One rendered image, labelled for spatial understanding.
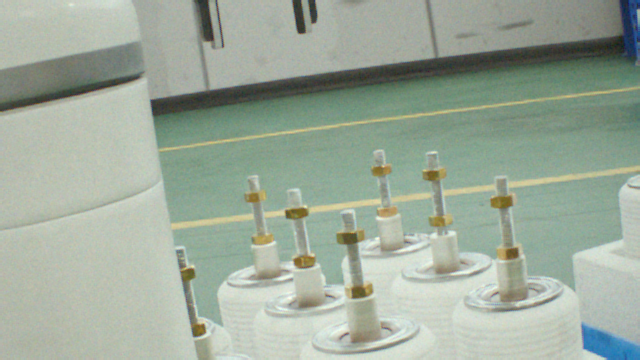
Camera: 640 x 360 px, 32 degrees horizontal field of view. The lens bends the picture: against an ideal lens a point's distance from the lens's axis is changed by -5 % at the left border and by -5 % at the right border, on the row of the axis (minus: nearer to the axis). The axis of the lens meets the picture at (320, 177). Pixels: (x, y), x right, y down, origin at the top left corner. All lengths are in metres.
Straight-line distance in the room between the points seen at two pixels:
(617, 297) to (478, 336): 0.38
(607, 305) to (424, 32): 4.70
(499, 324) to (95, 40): 0.55
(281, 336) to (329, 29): 5.05
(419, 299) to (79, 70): 0.64
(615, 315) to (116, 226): 0.92
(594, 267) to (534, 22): 4.65
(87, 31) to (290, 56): 5.64
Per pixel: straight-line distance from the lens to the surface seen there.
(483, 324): 0.81
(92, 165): 0.30
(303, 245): 0.90
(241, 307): 0.99
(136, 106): 0.32
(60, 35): 0.30
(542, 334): 0.81
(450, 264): 0.94
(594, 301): 1.21
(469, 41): 5.82
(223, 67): 6.02
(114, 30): 0.31
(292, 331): 0.87
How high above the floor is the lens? 0.49
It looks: 9 degrees down
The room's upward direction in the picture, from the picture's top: 9 degrees counter-clockwise
